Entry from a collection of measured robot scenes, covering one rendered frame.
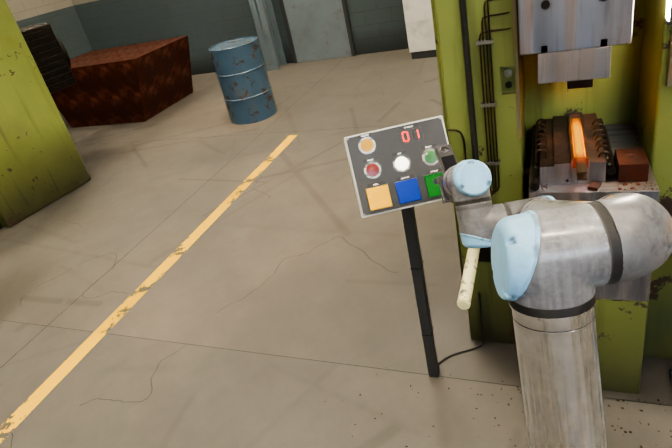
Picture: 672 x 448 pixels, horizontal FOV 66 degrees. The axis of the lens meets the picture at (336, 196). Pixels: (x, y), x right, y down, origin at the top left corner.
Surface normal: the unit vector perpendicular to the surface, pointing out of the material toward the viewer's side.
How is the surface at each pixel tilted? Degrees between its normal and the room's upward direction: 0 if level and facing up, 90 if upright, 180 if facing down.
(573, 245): 51
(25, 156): 90
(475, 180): 55
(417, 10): 90
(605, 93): 90
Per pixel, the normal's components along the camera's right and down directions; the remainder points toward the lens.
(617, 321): -0.33, 0.50
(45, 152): 0.87, 0.05
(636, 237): 0.09, -0.18
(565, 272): -0.05, 0.24
